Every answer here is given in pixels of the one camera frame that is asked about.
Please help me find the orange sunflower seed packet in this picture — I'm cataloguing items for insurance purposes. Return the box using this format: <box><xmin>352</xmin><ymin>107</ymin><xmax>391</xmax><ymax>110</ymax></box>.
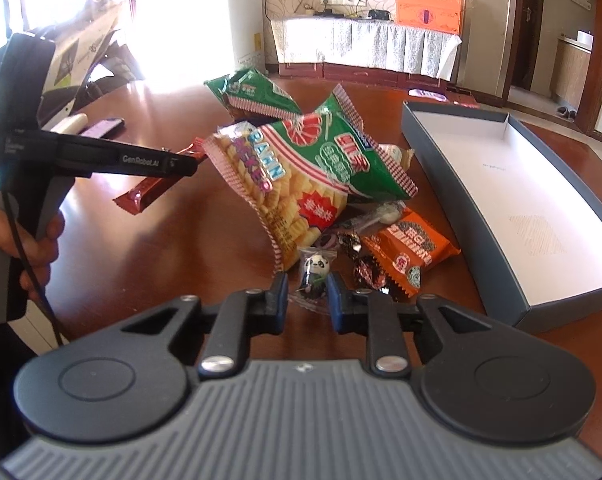
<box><xmin>362</xmin><ymin>208</ymin><xmax>460</xmax><ymax>297</ymax></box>

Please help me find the panda candy packet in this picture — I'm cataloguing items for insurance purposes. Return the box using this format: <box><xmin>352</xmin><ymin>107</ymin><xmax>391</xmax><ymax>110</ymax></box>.
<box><xmin>290</xmin><ymin>247</ymin><xmax>337</xmax><ymax>314</ymax></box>

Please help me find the red-brown wafer bar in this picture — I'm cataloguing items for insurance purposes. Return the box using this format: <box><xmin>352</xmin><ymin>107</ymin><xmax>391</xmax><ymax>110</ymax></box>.
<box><xmin>113</xmin><ymin>138</ymin><xmax>208</xmax><ymax>214</ymax></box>

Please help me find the prawn cracker snack bag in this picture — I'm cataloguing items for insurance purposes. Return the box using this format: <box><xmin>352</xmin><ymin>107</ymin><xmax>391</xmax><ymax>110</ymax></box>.
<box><xmin>202</xmin><ymin>86</ymin><xmax>418</xmax><ymax>271</ymax></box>

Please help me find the grey shallow box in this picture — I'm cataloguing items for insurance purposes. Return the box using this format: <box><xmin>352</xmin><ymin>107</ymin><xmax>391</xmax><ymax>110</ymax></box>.
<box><xmin>402</xmin><ymin>102</ymin><xmax>602</xmax><ymax>333</ymax></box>

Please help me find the green snack bag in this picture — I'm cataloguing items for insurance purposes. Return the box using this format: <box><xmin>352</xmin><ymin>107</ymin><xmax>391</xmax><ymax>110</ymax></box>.
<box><xmin>204</xmin><ymin>67</ymin><xmax>302</xmax><ymax>125</ymax></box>

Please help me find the red foil candy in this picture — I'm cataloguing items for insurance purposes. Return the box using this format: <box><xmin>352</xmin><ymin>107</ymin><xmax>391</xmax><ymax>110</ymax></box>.
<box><xmin>353</xmin><ymin>255</ymin><xmax>389</xmax><ymax>294</ymax></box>

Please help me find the dark foil candy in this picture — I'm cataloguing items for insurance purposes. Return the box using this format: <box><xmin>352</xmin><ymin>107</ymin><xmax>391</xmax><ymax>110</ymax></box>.
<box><xmin>314</xmin><ymin>229</ymin><xmax>363</xmax><ymax>260</ymax></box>

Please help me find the white candy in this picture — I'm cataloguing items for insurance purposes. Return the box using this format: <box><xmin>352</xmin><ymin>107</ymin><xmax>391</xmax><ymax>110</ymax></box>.
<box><xmin>352</xmin><ymin>200</ymin><xmax>406</xmax><ymax>232</ymax></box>

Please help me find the person's left hand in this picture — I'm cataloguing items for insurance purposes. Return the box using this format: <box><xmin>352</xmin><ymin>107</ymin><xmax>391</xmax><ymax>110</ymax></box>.
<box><xmin>0</xmin><ymin>210</ymin><xmax>66</xmax><ymax>289</ymax></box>

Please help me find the white stick on table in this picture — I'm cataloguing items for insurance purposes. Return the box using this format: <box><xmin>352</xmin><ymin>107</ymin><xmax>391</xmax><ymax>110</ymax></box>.
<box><xmin>51</xmin><ymin>113</ymin><xmax>88</xmax><ymax>136</ymax></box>

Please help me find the purple phone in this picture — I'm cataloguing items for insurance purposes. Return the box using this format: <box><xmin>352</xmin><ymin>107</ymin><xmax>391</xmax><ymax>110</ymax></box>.
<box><xmin>80</xmin><ymin>118</ymin><xmax>125</xmax><ymax>139</ymax></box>

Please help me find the purple white bottle on floor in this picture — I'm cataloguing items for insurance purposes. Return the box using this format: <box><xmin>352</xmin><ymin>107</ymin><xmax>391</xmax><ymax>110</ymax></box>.
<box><xmin>408</xmin><ymin>88</ymin><xmax>447</xmax><ymax>103</ymax></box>

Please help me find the tv cabinet with white cloth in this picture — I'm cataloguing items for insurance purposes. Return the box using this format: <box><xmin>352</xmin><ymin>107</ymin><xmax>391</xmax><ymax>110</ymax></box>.
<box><xmin>270</xmin><ymin>16</ymin><xmax>461</xmax><ymax>87</ymax></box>

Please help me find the white air conditioner unit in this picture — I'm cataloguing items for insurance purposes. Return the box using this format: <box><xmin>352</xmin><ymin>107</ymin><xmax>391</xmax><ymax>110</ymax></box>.
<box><xmin>228</xmin><ymin>0</ymin><xmax>265</xmax><ymax>72</ymax></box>

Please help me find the black router box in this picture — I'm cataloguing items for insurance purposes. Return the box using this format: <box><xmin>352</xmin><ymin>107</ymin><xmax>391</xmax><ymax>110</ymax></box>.
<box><xmin>368</xmin><ymin>9</ymin><xmax>391</xmax><ymax>21</ymax></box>

